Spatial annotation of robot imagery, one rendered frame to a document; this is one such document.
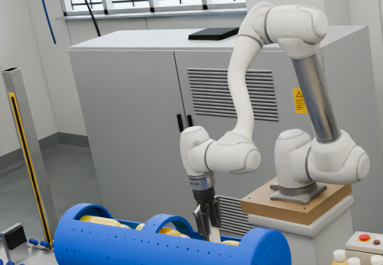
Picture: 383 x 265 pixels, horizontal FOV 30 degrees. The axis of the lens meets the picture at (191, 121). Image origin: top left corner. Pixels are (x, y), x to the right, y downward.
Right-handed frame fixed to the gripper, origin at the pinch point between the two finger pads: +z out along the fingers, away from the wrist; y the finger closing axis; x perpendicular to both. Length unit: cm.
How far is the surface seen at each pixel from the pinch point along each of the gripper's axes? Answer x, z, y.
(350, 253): 42.2, 8.3, -18.6
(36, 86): -450, 45, -317
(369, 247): 49, 5, -19
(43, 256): -95, 22, -1
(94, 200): -292, 116, -217
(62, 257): -57, 6, 20
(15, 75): -116, -52, -27
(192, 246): 2.7, -5.3, 14.3
